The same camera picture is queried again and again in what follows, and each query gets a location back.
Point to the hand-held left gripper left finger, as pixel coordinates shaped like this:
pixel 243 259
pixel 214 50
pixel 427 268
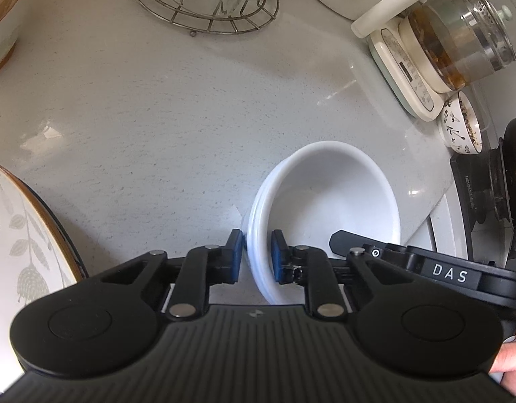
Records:
pixel 237 256

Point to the black pot on stove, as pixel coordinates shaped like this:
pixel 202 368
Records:
pixel 493 176

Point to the glass teapot with tea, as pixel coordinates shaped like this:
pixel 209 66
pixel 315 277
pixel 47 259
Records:
pixel 459 42

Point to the floral plate with brown rim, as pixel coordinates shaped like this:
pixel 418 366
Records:
pixel 26 252

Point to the small white bowl brown base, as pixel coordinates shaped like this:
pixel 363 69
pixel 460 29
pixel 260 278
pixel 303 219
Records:
pixel 3 37

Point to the small patterned bowl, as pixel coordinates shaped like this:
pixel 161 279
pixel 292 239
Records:
pixel 455 126

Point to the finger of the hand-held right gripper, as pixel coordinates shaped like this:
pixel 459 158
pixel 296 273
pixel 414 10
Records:
pixel 346 241

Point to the white tea maker base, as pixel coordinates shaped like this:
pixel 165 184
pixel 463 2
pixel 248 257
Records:
pixel 403 75

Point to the person's right hand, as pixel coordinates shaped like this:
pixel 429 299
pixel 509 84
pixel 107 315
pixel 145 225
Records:
pixel 514 361

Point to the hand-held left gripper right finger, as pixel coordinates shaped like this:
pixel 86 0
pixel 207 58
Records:
pixel 279 260

